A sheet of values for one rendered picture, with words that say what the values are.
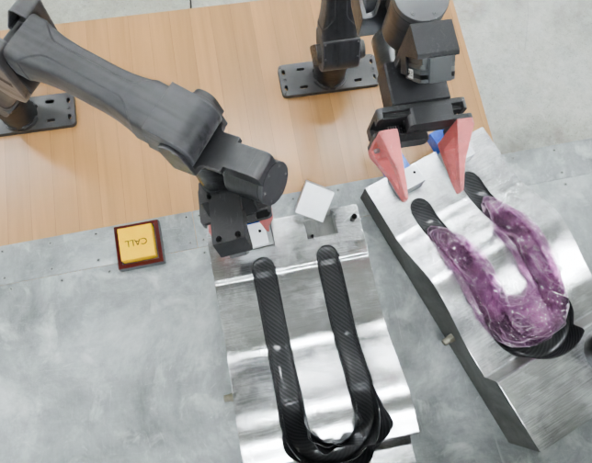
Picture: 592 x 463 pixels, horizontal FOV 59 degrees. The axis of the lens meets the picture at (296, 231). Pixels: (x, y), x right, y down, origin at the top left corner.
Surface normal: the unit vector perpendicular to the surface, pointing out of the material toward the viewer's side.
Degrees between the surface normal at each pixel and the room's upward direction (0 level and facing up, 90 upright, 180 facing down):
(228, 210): 22
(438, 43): 2
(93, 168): 0
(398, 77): 2
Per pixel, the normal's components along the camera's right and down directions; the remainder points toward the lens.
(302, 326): 0.05, -0.24
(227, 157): -0.27, -0.40
